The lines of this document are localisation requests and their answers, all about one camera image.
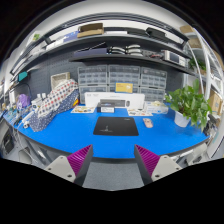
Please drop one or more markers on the cardboard box on shelf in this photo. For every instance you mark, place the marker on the cardboard box on shelf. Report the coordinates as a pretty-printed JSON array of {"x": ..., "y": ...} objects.
[{"x": 90, "y": 30}]

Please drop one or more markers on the lower dark wall shelf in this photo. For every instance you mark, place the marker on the lower dark wall shelf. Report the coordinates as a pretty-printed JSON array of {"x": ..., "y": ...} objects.
[{"x": 124, "y": 59}]

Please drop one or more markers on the grey drawer organiser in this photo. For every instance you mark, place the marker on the grey drawer organiser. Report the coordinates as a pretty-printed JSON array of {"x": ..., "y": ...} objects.
[
  {"x": 153, "y": 84},
  {"x": 124, "y": 74},
  {"x": 92, "y": 79}
]

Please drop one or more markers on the dark wall shelf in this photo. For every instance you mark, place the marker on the dark wall shelf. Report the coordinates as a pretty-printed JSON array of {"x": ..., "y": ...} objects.
[
  {"x": 124, "y": 59},
  {"x": 112, "y": 38}
]

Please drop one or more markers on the white plant pot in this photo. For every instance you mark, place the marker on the white plant pot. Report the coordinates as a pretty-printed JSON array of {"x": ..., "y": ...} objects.
[{"x": 180, "y": 120}]

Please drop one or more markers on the illustrated paper sheet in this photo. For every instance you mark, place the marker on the illustrated paper sheet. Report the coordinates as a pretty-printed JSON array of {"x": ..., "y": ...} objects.
[
  {"x": 138, "y": 112},
  {"x": 83, "y": 109}
]

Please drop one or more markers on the yellow card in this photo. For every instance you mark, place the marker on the yellow card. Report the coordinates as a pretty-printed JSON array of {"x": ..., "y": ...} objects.
[{"x": 124, "y": 87}]

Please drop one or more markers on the grey drawer organiser left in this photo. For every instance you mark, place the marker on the grey drawer organiser left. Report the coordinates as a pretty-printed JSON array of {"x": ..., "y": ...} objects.
[{"x": 92, "y": 79}]

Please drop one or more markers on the black mouse pad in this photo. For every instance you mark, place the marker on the black mouse pad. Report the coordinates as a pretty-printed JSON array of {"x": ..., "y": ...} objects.
[{"x": 115, "y": 126}]

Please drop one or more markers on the patterned fabric cover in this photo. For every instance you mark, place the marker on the patterned fabric cover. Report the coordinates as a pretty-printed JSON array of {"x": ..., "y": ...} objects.
[{"x": 59, "y": 100}]

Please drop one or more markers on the white framed panel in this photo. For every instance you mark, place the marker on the white framed panel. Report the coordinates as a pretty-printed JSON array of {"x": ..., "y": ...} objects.
[{"x": 58, "y": 78}]

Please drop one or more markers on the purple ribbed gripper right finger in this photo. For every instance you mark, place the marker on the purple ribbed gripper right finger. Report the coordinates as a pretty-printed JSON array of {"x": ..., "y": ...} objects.
[{"x": 153, "y": 167}]

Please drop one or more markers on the long white keyboard box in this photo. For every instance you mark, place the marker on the long white keyboard box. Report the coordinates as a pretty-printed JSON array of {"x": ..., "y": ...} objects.
[{"x": 121, "y": 100}]

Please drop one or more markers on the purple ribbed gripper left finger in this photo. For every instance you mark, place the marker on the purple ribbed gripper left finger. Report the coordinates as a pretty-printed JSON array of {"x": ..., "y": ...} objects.
[{"x": 74, "y": 167}]

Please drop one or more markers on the purple object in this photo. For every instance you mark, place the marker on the purple object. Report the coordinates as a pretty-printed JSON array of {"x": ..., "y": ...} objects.
[{"x": 23, "y": 101}]

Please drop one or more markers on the green potted plant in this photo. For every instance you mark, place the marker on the green potted plant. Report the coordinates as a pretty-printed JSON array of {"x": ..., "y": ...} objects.
[{"x": 191, "y": 104}]

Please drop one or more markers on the grey drawer organiser right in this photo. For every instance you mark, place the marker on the grey drawer organiser right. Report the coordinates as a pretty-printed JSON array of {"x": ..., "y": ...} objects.
[{"x": 153, "y": 84}]

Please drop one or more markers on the white packaged box right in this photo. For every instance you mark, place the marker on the white packaged box right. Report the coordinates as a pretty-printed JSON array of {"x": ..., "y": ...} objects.
[{"x": 155, "y": 107}]

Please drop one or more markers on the illustrated paper sheet left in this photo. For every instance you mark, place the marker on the illustrated paper sheet left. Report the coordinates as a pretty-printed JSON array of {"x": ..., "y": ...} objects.
[{"x": 83, "y": 109}]

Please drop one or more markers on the small black box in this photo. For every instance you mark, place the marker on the small black box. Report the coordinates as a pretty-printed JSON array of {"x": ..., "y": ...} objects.
[{"x": 105, "y": 107}]

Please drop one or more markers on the upper dark wall shelf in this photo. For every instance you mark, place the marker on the upper dark wall shelf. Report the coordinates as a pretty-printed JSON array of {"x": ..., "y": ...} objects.
[{"x": 112, "y": 38}]

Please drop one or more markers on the electronic instrument on shelf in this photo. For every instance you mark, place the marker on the electronic instrument on shelf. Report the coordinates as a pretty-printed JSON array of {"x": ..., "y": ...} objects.
[{"x": 174, "y": 58}]

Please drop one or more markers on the grey drawer organiser middle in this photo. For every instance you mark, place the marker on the grey drawer organiser middle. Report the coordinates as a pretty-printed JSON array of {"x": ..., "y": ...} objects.
[{"x": 124, "y": 74}]

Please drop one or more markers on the illustrated paper sheet right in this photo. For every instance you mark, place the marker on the illustrated paper sheet right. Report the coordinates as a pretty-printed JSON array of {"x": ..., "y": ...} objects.
[{"x": 138, "y": 112}]

